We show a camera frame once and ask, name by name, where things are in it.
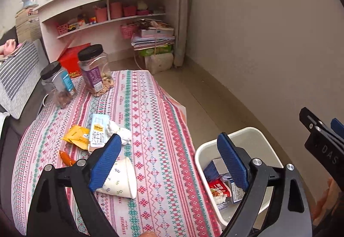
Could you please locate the grey sofa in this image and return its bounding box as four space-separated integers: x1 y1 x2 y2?
0 26 54 216

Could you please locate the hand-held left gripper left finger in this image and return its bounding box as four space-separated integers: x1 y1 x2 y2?
26 133 122 237

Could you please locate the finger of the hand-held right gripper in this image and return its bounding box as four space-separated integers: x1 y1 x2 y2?
299 106 332 134
330 118 344 143

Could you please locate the white trash bin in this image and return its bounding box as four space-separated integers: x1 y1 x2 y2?
194 127 284 228

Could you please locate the beige curtain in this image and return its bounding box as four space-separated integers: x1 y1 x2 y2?
173 0 194 67

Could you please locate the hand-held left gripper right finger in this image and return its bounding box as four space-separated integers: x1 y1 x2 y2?
217 132 313 237

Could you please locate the pink pig plush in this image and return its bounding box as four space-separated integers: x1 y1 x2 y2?
0 39 18 56

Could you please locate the crumpled white tissue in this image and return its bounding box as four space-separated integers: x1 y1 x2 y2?
106 120 132 145

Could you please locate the pink container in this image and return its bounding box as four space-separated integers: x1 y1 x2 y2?
110 2 123 19

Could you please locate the tied stack of papers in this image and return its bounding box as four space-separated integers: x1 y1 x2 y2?
131 19 176 51

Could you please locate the orange wrapper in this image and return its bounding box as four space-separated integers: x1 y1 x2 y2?
59 149 77 167

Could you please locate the small white blue carton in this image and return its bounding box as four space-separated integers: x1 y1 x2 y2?
228 178 246 204

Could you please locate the blue label plastic jar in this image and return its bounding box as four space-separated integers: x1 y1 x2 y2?
40 61 78 109

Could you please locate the patterned tablecloth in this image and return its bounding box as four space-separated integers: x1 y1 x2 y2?
11 69 222 237

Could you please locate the white grey patterned blanket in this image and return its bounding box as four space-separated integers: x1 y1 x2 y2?
0 112 10 132

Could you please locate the yellow snack packet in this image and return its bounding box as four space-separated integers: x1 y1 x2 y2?
61 125 90 149

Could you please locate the person's right hand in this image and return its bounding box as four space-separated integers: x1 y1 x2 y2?
312 177 341 221

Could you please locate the red paper bag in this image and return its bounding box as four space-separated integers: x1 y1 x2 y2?
58 43 92 79

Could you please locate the striped grey cushion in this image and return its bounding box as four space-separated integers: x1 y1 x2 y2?
0 39 49 119

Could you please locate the dark blue box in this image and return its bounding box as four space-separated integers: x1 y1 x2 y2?
203 159 229 182

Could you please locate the white cable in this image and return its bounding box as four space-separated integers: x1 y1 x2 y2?
40 93 51 114

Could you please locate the green tissue pack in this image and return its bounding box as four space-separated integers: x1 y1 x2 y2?
138 45 172 57

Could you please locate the floral paper cup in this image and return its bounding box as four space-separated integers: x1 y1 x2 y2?
95 157 137 199

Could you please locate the red white snack wrapper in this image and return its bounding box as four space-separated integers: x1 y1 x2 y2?
208 179 232 204

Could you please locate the purple label plastic jar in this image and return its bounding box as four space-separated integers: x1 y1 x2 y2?
77 44 113 98

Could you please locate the white blue snack packet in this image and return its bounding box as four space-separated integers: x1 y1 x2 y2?
88 113 109 153

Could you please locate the hanging pink basket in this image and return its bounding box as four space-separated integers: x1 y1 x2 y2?
120 25 136 40

